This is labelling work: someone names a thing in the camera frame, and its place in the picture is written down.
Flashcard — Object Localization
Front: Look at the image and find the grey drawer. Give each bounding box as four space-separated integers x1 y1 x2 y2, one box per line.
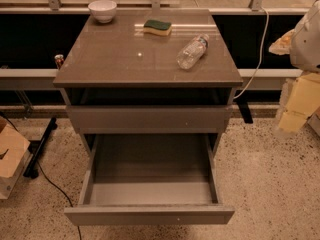
67 106 232 134
65 134 234 226

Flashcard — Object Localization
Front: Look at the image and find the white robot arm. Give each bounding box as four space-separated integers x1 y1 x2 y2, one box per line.
269 0 320 133

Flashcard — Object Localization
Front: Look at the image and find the grey top drawer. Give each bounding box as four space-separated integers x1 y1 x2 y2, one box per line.
67 106 232 134

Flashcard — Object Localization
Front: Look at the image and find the grey drawer cabinet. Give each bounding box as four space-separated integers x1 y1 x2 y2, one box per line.
54 9 242 149

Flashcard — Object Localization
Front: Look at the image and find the cardboard box right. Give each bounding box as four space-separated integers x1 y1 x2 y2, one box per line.
308 107 320 136

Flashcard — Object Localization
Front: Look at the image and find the cardboard box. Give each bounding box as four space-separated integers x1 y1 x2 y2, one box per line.
308 107 320 136
0 117 30 199

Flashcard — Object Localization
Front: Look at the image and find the black stand leg right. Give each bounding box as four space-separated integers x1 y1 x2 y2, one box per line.
236 100 253 124

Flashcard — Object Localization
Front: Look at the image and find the black stand leg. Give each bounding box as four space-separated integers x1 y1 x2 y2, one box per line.
23 118 57 179
236 100 253 124

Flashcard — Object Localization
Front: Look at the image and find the clear plastic water bottle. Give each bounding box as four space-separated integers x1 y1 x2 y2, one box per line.
176 34 209 70

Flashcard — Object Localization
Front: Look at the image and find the green yellow sponge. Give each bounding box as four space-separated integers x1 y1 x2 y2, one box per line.
143 19 172 36

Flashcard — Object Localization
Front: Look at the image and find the white ceramic bowl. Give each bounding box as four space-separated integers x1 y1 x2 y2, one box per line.
88 0 117 23

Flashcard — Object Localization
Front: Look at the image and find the red soda can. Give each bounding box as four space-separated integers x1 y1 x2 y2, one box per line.
54 54 64 69

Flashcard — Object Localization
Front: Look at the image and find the black stand leg left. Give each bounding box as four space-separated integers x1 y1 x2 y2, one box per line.
23 118 57 179

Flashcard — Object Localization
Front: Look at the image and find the cardboard box left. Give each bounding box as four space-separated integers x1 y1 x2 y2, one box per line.
0 117 30 199

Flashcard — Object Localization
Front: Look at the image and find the white cable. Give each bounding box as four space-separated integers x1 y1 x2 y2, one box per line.
233 7 270 101

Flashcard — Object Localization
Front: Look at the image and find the black floor cable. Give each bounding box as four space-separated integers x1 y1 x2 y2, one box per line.
0 111 83 240

